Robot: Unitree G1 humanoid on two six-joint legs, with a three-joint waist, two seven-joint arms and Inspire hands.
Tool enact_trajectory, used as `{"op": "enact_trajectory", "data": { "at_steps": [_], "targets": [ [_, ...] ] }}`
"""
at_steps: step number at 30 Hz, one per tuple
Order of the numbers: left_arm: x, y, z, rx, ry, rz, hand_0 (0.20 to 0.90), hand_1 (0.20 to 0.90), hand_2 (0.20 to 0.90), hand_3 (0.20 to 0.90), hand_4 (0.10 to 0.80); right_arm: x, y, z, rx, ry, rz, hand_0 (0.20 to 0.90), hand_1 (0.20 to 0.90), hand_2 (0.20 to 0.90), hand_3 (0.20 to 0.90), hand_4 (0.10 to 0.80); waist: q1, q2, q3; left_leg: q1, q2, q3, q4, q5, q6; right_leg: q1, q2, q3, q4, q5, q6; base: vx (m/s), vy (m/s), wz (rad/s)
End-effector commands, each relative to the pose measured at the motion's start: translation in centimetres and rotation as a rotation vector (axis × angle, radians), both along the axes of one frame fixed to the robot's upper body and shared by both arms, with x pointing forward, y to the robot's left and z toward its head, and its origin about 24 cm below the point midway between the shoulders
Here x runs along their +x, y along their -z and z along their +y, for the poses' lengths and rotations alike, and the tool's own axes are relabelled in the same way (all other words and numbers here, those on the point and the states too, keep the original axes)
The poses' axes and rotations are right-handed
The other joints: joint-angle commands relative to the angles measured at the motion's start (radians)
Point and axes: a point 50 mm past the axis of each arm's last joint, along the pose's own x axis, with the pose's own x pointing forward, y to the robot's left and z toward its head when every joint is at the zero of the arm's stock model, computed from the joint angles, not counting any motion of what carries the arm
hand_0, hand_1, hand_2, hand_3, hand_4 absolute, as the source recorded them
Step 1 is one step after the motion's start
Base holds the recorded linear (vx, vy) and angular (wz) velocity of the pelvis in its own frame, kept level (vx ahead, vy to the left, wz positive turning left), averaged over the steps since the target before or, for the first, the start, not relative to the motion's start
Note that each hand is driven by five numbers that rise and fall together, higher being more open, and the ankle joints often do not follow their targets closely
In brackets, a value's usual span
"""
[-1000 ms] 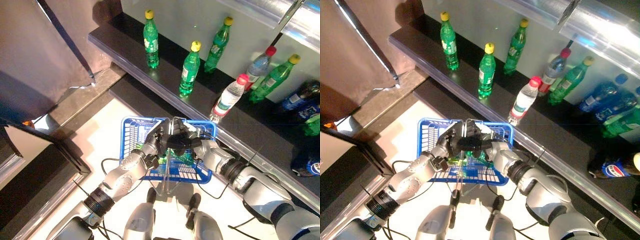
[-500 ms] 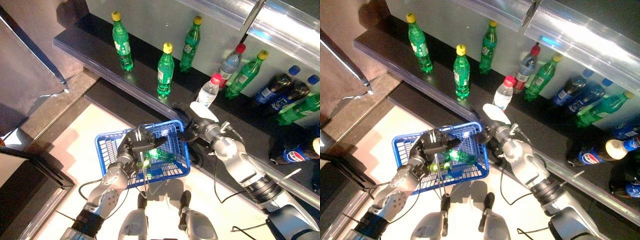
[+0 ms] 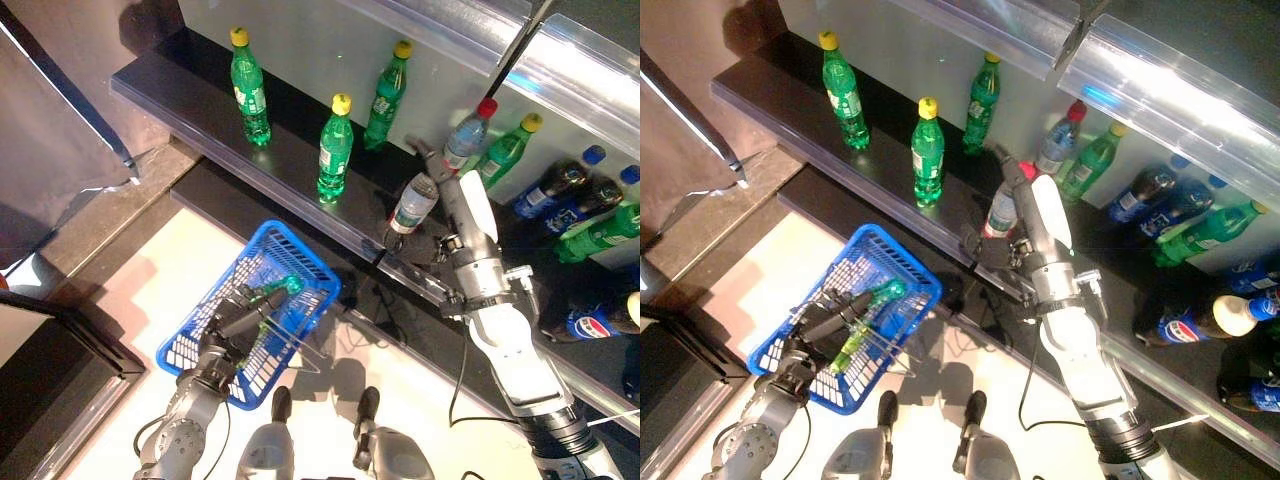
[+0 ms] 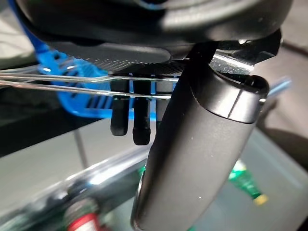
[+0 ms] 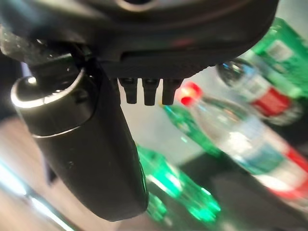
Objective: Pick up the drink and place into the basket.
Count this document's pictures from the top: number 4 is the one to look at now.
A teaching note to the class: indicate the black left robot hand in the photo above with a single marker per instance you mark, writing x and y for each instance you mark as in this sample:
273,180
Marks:
197,149

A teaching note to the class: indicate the blue plastic shopping basket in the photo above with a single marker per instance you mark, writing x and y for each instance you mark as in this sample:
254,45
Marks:
69,106

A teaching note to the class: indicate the water bottle teal label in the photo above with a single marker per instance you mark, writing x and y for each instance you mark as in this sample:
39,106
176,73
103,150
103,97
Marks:
84,222

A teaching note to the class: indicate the green soda bottle yellow cap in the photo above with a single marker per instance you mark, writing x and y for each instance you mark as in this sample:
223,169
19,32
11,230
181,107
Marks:
245,183

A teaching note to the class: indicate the black shelf board clear edge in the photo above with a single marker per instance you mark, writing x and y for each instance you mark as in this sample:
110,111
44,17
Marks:
108,173

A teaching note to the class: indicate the black shelf base plinth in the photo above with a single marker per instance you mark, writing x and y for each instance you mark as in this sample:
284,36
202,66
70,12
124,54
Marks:
36,125

